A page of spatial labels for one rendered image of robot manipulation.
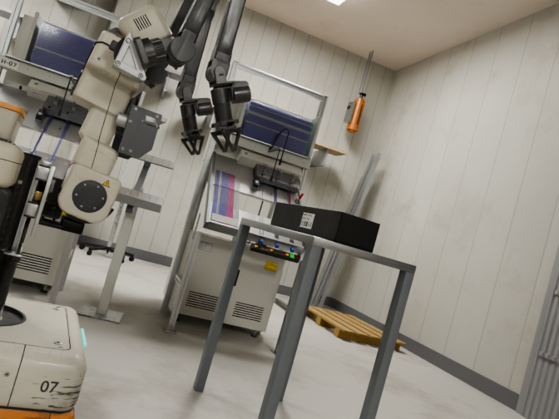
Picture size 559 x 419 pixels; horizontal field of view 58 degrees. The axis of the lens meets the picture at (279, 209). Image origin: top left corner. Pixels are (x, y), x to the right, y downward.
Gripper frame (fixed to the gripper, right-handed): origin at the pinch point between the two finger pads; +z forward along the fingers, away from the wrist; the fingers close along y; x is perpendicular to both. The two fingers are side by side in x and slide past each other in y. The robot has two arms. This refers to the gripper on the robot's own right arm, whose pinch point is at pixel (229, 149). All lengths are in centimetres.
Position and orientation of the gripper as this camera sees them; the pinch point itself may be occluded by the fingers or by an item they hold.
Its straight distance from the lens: 167.2
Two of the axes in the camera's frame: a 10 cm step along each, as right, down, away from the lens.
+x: -8.9, 2.0, -4.0
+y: -4.2, -0.7, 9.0
